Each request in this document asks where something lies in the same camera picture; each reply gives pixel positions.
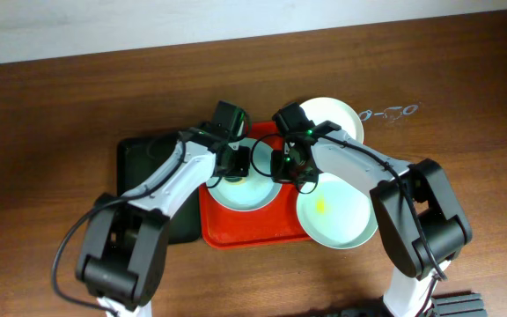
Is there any red plastic tray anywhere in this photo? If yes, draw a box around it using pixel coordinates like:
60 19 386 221
198 138 311 249

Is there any green and yellow sponge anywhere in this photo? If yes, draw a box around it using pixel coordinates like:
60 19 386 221
224 176 246 184

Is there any light green plate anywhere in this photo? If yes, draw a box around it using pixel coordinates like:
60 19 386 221
296 173 378 249

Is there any white plate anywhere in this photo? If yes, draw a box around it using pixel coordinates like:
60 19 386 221
300 97 364 144

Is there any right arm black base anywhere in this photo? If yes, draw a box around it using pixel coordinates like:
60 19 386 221
380 291 488 317

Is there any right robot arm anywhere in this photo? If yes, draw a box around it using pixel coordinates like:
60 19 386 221
270 103 473 316

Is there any black plastic tray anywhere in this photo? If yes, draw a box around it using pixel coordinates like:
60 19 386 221
116 133 202 245

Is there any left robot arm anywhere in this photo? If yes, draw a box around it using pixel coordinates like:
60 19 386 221
75 101 251 316

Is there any light blue plate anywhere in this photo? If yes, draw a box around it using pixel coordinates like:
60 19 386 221
207 138 282 212

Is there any yellow stain on green plate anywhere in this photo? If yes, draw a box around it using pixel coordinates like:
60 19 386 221
315 196 327 215

